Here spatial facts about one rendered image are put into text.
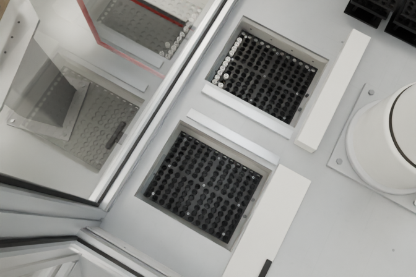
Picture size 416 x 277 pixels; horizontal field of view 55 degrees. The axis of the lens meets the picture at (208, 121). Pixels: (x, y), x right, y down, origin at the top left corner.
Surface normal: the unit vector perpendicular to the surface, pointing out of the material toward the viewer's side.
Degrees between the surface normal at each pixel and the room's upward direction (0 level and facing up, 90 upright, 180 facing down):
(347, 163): 0
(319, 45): 0
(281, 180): 0
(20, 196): 90
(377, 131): 90
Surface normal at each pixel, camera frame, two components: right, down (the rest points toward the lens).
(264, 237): 0.05, -0.26
